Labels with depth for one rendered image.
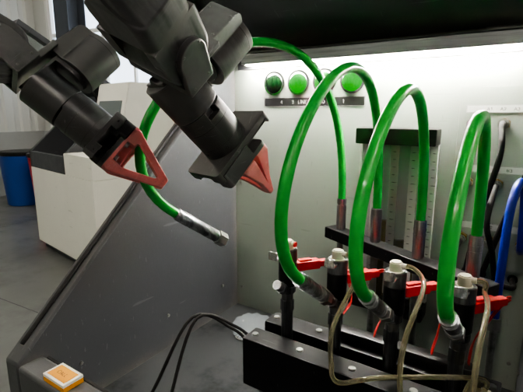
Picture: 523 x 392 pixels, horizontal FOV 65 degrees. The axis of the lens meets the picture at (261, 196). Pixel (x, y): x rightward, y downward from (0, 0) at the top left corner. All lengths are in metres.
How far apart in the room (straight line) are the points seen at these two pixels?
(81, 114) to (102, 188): 2.84
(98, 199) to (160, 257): 2.56
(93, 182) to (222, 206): 2.44
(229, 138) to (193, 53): 0.12
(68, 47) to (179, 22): 0.27
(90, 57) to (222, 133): 0.22
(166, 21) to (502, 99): 0.58
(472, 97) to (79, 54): 0.61
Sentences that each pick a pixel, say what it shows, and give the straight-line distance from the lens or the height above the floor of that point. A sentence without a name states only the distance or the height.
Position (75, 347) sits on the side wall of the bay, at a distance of 0.79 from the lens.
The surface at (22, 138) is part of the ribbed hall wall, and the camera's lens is 7.84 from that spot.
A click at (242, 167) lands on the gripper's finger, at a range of 0.47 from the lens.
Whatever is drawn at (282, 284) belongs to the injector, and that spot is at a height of 1.07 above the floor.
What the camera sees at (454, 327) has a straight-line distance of 0.45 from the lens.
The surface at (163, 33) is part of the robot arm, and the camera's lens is 0.36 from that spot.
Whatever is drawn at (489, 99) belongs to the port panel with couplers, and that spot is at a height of 1.34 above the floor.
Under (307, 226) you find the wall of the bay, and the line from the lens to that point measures 0.92.
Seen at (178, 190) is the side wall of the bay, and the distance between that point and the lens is 0.86.
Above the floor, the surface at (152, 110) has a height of 1.32.
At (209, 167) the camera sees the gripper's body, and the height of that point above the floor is 1.26.
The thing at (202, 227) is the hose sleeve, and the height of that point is 1.15.
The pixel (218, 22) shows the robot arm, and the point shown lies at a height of 1.41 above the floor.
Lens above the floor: 1.32
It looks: 12 degrees down
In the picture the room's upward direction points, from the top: straight up
